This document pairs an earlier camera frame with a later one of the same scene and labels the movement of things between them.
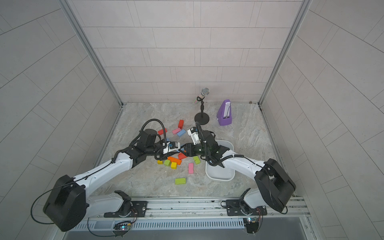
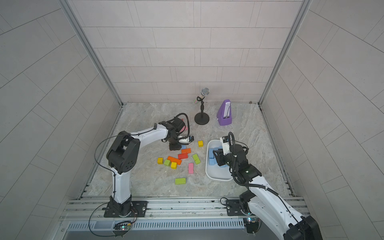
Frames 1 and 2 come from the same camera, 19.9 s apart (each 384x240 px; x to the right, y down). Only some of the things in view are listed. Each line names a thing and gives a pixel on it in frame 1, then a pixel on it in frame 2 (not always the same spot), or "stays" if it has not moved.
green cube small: [167, 162] stays
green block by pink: [196, 159] stays
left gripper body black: [156, 150] -> [175, 144]
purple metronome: [224, 113] stays
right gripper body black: [199, 149] -> [227, 160]
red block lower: [181, 156] stays
